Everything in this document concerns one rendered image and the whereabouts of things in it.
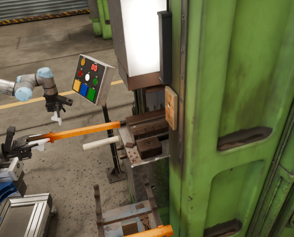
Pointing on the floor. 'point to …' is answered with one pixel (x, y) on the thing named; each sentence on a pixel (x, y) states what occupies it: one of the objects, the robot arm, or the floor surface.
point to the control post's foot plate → (113, 177)
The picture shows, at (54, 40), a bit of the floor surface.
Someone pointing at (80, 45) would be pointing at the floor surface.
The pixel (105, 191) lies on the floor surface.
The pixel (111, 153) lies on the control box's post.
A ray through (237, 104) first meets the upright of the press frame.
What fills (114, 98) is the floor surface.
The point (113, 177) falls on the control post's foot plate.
